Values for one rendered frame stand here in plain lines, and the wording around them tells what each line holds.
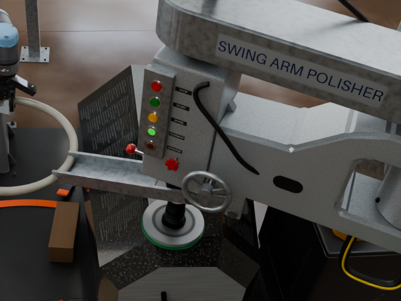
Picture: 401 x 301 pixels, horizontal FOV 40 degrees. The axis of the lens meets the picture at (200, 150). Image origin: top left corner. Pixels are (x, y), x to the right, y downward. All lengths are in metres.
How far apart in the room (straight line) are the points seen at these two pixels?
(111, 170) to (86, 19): 2.93
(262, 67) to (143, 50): 3.14
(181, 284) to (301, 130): 0.78
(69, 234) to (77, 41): 2.01
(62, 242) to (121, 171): 0.96
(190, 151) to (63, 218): 1.48
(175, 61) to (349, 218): 0.63
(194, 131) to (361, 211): 0.51
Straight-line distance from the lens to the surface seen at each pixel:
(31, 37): 4.17
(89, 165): 1.99
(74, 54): 4.31
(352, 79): 1.29
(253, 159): 1.49
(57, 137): 3.54
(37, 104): 2.21
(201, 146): 1.51
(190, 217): 1.94
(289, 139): 1.47
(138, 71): 2.63
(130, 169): 1.92
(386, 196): 1.56
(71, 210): 2.95
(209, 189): 1.53
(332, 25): 1.39
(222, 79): 1.37
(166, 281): 1.97
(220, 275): 1.98
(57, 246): 2.80
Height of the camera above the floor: 2.35
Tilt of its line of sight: 41 degrees down
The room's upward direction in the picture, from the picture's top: 11 degrees clockwise
